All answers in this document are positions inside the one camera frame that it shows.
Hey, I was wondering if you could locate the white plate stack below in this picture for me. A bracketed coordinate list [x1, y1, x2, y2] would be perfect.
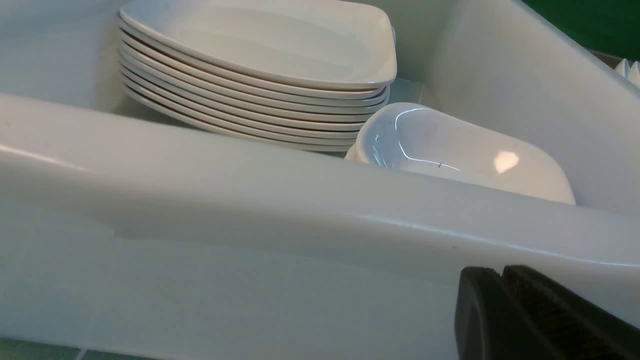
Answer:
[119, 20, 391, 153]

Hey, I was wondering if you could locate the top white square plate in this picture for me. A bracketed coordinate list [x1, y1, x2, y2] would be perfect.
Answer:
[119, 0, 398, 91]

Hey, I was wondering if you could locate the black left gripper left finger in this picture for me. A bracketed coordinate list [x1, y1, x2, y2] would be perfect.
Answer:
[454, 266, 551, 360]

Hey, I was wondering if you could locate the large white plastic bin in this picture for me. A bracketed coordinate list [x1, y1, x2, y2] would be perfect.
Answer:
[0, 0, 640, 360]

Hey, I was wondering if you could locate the white small bowl in bin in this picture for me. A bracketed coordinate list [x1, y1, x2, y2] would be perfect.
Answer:
[345, 102, 576, 205]

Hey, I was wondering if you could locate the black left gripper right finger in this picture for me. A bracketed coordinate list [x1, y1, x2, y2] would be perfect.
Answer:
[502, 265, 640, 360]

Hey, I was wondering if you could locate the green backdrop cloth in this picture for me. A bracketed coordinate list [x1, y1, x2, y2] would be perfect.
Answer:
[524, 0, 640, 60]

